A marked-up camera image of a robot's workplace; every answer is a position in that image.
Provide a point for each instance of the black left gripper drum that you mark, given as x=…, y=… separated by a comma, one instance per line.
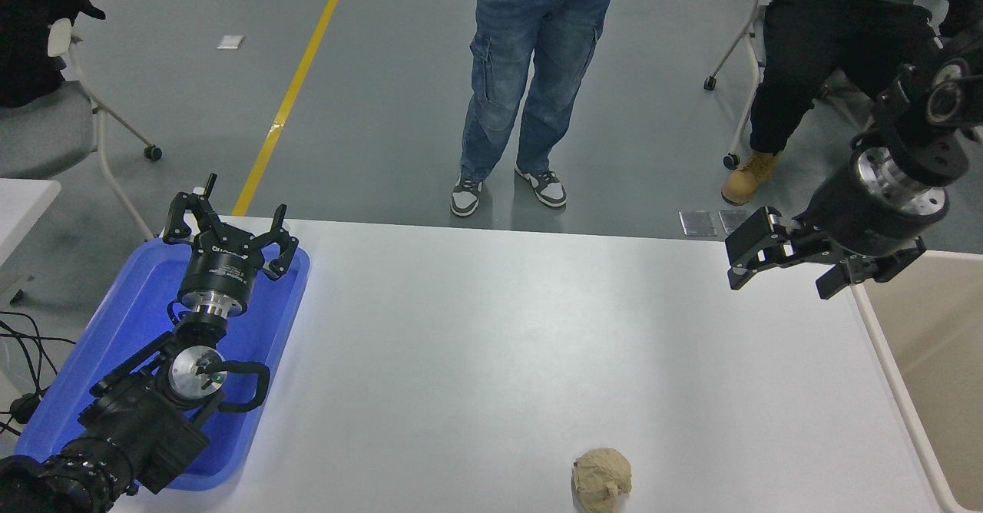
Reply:
x=219, y=273

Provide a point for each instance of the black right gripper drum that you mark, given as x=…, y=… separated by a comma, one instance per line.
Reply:
x=852, y=221

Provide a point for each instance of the tan paper ball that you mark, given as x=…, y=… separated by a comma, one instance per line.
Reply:
x=603, y=478

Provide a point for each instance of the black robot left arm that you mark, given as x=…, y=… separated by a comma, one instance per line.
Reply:
x=146, y=421

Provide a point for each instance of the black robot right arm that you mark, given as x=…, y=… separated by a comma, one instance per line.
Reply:
x=914, y=156

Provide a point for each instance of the silver floor plate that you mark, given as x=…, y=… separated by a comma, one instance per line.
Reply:
x=733, y=218
x=697, y=223

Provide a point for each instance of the large pale bin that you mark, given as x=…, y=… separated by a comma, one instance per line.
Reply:
x=937, y=344

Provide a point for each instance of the blue plastic tray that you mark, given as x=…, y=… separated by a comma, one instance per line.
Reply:
x=123, y=321

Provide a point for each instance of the seated person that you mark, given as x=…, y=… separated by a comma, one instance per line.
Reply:
x=829, y=44

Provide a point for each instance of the small white side table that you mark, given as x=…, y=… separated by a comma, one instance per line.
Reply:
x=23, y=206

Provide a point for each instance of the black garment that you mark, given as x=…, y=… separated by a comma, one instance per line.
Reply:
x=31, y=21

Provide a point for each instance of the standing person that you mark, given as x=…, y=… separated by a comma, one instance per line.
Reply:
x=537, y=52

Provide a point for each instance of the grey seat white frame chair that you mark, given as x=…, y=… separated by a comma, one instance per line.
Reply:
x=38, y=129

